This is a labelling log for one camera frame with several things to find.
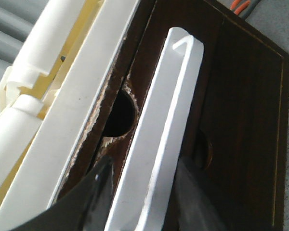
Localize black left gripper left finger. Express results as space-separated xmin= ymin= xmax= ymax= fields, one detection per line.
xmin=13 ymin=156 xmax=114 ymax=231

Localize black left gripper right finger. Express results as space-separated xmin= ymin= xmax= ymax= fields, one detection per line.
xmin=162 ymin=157 xmax=228 ymax=231

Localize grey window curtain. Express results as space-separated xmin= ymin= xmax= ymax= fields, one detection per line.
xmin=0 ymin=0 xmax=48 ymax=80

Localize dark wooden drawer cabinet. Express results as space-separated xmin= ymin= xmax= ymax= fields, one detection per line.
xmin=58 ymin=0 xmax=289 ymax=231

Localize wooden drawer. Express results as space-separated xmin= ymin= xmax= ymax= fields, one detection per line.
xmin=58 ymin=0 xmax=223 ymax=199
xmin=183 ymin=19 xmax=284 ymax=231

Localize grey orange scissors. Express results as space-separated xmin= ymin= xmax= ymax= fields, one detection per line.
xmin=229 ymin=0 xmax=261 ymax=19

